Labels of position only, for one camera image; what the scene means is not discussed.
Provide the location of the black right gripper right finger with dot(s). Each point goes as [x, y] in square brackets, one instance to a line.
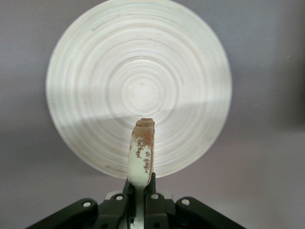
[162, 212]

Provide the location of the round wooden plate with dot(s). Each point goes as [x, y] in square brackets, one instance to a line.
[133, 71]

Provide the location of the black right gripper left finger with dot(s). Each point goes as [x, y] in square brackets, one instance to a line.
[112, 210]

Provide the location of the toast bread slice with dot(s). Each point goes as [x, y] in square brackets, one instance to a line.
[140, 155]

